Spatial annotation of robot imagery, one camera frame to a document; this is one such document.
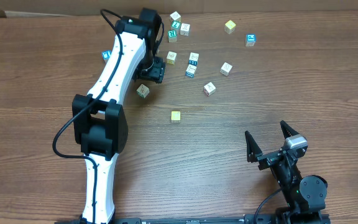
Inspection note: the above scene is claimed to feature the wooden block blue side lower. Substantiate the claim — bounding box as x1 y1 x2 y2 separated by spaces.
185 64 197 78

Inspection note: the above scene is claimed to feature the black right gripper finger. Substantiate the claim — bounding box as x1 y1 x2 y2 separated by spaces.
280 120 298 139
245 131 263 162

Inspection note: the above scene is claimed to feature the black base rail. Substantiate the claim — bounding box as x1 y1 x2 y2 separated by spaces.
54 213 331 224

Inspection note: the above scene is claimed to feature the wooden block red edge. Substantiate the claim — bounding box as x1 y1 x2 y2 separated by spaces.
203 82 216 96

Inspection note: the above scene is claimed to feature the wooden block blue side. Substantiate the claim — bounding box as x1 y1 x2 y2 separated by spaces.
189 52 199 66
185 64 197 78

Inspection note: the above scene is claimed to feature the green letter L block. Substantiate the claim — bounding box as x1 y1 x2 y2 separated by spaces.
170 21 181 32

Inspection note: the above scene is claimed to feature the yellow block top right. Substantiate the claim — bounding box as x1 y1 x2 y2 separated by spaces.
224 20 236 34

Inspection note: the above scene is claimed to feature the green letter R block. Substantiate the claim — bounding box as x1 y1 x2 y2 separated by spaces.
167 30 177 43

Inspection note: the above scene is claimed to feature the cardboard box edge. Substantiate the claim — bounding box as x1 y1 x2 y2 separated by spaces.
0 9 71 18

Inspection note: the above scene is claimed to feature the blue block far left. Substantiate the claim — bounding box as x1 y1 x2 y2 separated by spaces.
101 50 111 63

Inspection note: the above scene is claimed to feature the wooden block letter X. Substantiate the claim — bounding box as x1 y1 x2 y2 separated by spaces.
180 23 190 36

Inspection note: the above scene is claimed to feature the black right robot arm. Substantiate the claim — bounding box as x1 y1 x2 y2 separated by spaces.
244 120 331 224

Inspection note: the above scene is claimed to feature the wooden block top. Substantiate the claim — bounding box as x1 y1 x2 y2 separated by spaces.
170 11 181 22

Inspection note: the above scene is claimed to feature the wooden block yellow side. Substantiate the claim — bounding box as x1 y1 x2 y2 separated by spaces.
166 51 177 65

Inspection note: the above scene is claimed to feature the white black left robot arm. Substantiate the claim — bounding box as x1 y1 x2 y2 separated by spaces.
72 8 165 223

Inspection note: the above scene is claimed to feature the wooden block blue side upper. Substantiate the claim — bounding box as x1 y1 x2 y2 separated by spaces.
189 52 199 66

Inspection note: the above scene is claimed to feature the yellow wooden block centre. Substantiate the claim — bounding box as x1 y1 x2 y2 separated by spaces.
171 111 181 123

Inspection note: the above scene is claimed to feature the blue letter P block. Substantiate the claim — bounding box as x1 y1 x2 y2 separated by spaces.
246 34 256 47

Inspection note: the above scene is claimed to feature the wooden block green bottom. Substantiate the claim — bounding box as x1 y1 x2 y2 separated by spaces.
137 84 150 98

